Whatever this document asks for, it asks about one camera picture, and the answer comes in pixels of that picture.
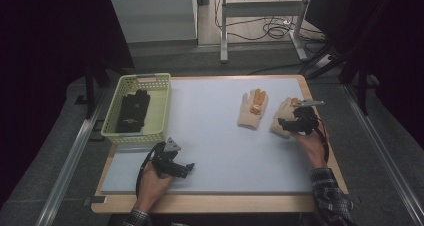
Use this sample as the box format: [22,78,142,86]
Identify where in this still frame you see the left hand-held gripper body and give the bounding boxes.
[150,137,187,180]

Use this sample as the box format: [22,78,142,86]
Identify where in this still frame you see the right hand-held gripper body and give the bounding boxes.
[292,99,325,136]

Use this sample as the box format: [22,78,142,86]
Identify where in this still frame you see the beige glove with orange fingers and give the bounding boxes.
[269,97,302,139]
[236,88,270,131]

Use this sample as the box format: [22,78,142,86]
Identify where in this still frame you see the pale green plastic basket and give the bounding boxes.
[100,72,172,145]

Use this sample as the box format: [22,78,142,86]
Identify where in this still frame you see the person's left hand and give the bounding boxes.
[135,161,175,214]

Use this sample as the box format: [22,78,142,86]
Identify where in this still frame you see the person's right hand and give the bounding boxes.
[291,125,330,171]

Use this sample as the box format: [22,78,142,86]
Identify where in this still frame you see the white foam mat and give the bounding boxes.
[100,77,335,196]

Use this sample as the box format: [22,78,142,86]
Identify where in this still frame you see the wooden table board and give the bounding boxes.
[90,74,350,215]

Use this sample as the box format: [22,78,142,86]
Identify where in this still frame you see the white power strip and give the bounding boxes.
[315,53,333,69]

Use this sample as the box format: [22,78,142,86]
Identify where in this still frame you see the black tripod legs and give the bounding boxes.
[299,35,371,117]

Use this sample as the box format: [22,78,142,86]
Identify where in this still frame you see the black stand legs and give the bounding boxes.
[83,61,112,120]

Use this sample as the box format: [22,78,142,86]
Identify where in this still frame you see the white cabinet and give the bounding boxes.
[109,0,199,44]

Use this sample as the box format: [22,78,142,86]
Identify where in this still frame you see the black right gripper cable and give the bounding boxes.
[313,116,332,164]

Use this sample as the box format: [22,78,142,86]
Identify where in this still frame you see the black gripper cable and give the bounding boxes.
[313,116,332,164]
[134,141,167,199]

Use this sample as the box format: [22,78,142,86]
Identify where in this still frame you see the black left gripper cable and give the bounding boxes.
[134,141,167,199]

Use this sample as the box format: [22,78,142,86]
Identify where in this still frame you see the aluminium rail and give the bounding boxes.
[35,91,108,226]
[341,84,424,226]

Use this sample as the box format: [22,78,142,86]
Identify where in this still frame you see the tangle of black floor cables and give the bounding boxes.
[214,0,326,43]

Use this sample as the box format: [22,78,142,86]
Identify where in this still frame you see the white metal stand frame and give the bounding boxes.
[219,0,314,64]

